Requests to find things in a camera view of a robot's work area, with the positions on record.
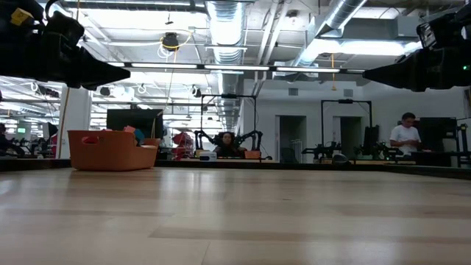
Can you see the black ceiling fixture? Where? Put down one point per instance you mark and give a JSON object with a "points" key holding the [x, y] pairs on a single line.
{"points": [[170, 41]]}

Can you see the small white device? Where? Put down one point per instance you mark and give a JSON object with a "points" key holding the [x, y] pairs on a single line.
{"points": [[208, 155]]}

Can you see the grey ceiling unit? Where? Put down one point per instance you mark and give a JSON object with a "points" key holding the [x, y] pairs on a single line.
{"points": [[408, 25]]}

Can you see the person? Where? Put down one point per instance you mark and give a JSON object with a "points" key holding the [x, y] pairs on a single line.
{"points": [[6, 141], [227, 145], [404, 136]]}

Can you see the silver ventilation duct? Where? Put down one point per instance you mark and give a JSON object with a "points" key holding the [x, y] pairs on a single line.
{"points": [[226, 29], [327, 25]]}

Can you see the blue plank block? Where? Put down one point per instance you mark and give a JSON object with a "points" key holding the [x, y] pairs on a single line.
{"points": [[139, 137]]}

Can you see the orange plastic bin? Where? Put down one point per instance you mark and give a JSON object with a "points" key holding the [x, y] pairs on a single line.
{"points": [[110, 151]]}

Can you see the black monitor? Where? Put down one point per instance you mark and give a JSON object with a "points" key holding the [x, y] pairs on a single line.
{"points": [[132, 121]]}

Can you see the white column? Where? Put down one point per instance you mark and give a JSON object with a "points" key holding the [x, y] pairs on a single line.
{"points": [[77, 117]]}

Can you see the black cabinet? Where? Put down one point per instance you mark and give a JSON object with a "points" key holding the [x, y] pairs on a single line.
{"points": [[441, 132]]}

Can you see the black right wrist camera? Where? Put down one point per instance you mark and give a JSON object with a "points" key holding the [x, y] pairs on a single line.
{"points": [[445, 29]]}

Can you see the small orange box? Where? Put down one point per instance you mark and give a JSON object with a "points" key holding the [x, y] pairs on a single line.
{"points": [[253, 154]]}

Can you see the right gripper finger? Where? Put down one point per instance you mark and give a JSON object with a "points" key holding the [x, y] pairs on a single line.
{"points": [[393, 71]]}

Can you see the round black ceiling lamp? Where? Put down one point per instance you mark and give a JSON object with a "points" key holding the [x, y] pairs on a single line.
{"points": [[105, 91]]}

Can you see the red hollow long brick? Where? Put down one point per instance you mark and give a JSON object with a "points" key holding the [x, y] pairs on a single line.
{"points": [[90, 140]]}

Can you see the red cart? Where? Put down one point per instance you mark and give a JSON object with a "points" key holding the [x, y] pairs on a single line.
{"points": [[182, 143]]}

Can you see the background black robot arm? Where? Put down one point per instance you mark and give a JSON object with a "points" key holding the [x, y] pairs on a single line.
{"points": [[202, 137], [252, 138]]}

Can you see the black gantry stand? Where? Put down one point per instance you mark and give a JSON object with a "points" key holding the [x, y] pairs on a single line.
{"points": [[228, 96], [346, 101]]}

